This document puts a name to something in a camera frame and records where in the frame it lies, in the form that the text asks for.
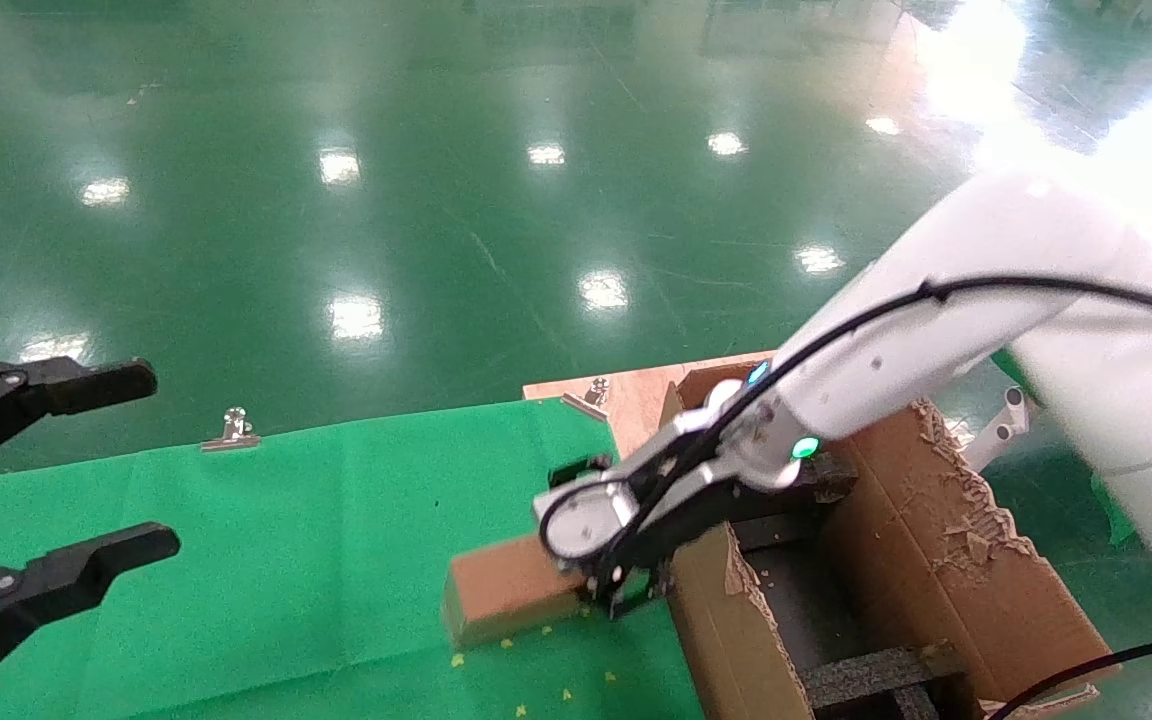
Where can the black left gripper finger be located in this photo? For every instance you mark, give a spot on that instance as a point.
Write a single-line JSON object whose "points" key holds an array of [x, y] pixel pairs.
{"points": [[56, 580], [56, 388]]}

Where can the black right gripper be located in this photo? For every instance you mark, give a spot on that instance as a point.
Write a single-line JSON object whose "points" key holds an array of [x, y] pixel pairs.
{"points": [[706, 505]]}

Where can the small brown cardboard box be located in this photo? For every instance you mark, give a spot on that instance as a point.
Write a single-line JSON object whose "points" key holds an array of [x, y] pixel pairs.
{"points": [[506, 590]]}

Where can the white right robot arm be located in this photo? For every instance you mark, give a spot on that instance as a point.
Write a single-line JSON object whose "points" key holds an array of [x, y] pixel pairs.
{"points": [[1016, 240]]}

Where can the large open cardboard carton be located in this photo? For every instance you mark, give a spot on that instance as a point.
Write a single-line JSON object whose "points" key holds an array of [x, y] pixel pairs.
{"points": [[936, 540]]}

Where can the silver binder clip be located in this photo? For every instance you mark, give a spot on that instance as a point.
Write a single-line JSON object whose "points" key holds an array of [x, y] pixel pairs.
{"points": [[231, 435], [586, 402]]}

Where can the large green table cloth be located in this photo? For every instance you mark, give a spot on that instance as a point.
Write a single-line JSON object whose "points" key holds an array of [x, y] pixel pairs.
{"points": [[286, 560]]}

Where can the black foam insert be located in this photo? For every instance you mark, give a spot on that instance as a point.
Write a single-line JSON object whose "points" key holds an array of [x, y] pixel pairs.
{"points": [[866, 680]]}

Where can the green cloth with clips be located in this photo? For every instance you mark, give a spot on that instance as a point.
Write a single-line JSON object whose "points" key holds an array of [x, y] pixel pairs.
{"points": [[1114, 510]]}

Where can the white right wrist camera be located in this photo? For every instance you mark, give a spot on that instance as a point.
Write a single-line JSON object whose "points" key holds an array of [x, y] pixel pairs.
{"points": [[586, 520]]}

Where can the silver camera mount bracket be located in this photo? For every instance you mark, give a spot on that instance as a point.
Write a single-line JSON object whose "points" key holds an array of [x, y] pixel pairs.
{"points": [[676, 440]]}

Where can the white perforated bracket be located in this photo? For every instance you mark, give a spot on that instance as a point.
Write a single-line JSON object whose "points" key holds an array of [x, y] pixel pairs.
{"points": [[1011, 412]]}

